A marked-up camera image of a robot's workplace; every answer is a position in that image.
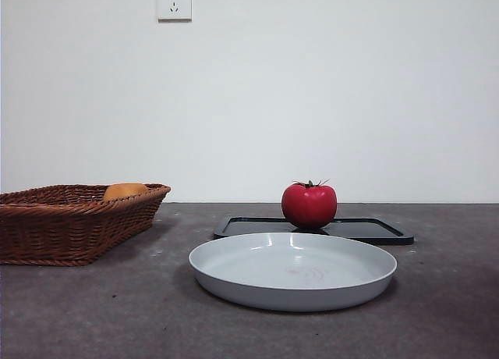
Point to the yellow-orange potato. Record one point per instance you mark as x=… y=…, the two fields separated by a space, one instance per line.
x=124 y=190

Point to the red tomato with green stem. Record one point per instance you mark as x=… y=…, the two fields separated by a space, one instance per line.
x=310 y=207

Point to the brown wicker basket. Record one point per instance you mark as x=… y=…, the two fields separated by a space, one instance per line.
x=70 y=234

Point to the pale grey round plate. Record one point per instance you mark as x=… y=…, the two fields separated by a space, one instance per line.
x=292 y=296

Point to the dark rectangular tray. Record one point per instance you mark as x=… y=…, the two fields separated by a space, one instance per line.
x=370 y=230

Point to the white wall socket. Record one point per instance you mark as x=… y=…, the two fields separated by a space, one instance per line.
x=174 y=4

